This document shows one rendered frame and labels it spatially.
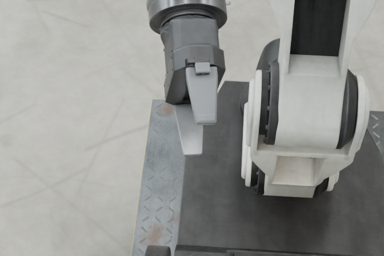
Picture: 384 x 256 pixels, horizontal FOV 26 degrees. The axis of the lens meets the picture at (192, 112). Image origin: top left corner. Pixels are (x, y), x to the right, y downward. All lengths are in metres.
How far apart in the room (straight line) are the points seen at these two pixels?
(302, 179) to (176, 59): 0.83
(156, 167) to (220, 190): 0.30
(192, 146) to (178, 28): 0.14
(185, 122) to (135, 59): 1.97
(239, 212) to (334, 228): 0.20
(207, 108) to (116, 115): 1.91
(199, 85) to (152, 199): 1.21
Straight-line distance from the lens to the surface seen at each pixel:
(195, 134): 0.94
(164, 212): 2.02
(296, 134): 1.38
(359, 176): 1.90
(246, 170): 1.71
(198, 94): 0.84
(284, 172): 1.66
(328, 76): 1.33
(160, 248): 1.75
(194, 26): 0.89
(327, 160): 1.49
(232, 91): 2.03
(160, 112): 2.21
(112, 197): 2.54
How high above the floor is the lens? 2.08
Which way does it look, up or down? 49 degrees down
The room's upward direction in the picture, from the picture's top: straight up
